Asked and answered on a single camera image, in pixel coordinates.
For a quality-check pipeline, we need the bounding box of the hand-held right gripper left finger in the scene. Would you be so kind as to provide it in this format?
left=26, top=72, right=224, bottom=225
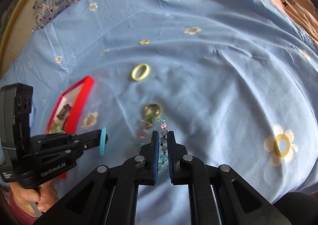
left=32, top=131, right=160, bottom=225

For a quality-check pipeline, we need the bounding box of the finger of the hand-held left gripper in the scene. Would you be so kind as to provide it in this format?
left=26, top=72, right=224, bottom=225
left=37, top=140, right=87, bottom=159
left=31, top=129, right=109, bottom=147

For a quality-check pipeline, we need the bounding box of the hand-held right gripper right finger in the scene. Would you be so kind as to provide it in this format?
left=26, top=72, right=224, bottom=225
left=167, top=131, right=297, bottom=225

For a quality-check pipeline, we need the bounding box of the blue hair tie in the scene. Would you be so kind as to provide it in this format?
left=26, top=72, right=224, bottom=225
left=98, top=127, right=109, bottom=156

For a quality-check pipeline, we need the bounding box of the crystal bead bracelet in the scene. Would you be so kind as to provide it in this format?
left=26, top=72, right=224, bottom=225
left=156, top=116, right=171, bottom=171

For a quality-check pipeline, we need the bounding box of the shallow red cardboard box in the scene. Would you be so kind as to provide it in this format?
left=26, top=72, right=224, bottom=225
left=45, top=76, right=95, bottom=179

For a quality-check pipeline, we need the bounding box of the person's left hand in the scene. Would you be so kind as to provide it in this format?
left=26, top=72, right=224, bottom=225
left=12, top=180, right=59, bottom=212

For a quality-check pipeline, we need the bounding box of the blue floral bedsheet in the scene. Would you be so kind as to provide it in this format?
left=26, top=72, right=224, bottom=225
left=0, top=0, right=318, bottom=225

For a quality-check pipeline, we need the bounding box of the colourful charm bead bracelet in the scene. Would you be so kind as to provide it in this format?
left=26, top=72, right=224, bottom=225
left=135, top=113, right=162, bottom=152

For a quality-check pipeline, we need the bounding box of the gold finger ring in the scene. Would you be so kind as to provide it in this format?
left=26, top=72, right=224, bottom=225
left=144, top=103, right=161, bottom=116

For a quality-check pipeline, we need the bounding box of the yellow ring hair tie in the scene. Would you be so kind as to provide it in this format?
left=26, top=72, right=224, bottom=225
left=131, top=63, right=150, bottom=82

